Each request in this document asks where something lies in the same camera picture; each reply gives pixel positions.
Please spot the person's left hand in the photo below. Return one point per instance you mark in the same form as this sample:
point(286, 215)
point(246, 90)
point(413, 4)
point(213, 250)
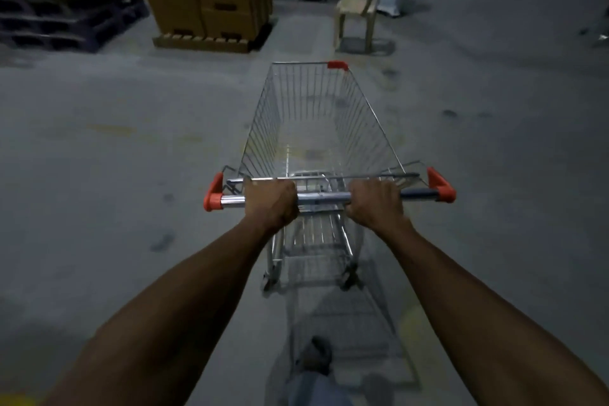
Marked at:
point(269, 203)

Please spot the person's right hand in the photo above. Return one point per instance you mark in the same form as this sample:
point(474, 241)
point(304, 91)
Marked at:
point(376, 206)

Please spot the person's left fingers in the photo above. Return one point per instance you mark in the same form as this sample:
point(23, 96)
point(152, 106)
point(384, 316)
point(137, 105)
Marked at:
point(289, 201)

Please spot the person's right fingers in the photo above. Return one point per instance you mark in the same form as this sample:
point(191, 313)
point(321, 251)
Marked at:
point(354, 201)

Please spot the person's left forearm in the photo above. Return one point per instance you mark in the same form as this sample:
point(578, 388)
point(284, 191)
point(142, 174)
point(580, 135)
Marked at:
point(166, 325)

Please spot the person's right forearm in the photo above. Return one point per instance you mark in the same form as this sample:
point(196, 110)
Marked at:
point(490, 325)

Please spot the person's dark shoe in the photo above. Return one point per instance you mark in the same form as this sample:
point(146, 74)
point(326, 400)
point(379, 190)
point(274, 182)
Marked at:
point(315, 354)

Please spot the wooden pallet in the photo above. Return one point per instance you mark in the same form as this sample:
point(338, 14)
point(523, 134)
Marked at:
point(209, 41)

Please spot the person's grey trouser leg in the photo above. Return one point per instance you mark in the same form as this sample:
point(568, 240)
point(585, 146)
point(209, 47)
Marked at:
point(311, 390)

